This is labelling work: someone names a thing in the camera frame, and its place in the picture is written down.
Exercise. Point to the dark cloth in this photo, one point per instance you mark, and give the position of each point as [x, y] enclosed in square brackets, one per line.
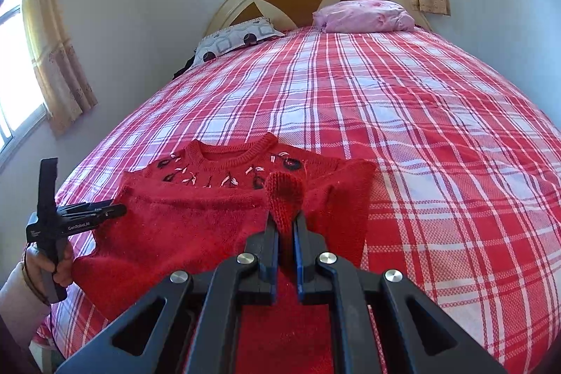
[183, 67]

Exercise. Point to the person's left hand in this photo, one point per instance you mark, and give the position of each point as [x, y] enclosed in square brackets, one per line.
[65, 269]

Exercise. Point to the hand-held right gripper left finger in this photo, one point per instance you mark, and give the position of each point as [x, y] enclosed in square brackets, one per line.
[269, 251]

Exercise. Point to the pink pillow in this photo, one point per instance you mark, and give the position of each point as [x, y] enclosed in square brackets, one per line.
[363, 15]

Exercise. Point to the side window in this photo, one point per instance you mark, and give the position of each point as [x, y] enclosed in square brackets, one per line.
[15, 85]

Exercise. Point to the grey patterned pillow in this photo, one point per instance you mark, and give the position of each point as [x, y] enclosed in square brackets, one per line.
[228, 41]

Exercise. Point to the person's left forearm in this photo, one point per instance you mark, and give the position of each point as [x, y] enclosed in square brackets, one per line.
[19, 304]

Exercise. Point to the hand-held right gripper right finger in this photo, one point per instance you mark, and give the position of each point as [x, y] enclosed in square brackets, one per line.
[299, 260]

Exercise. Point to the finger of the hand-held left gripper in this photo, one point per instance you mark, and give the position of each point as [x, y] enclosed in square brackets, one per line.
[87, 205]
[109, 213]

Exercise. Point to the red embroidered sweater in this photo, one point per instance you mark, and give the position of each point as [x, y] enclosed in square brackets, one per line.
[184, 234]

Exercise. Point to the bed with red plaid blanket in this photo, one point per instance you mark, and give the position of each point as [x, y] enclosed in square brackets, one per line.
[394, 115]

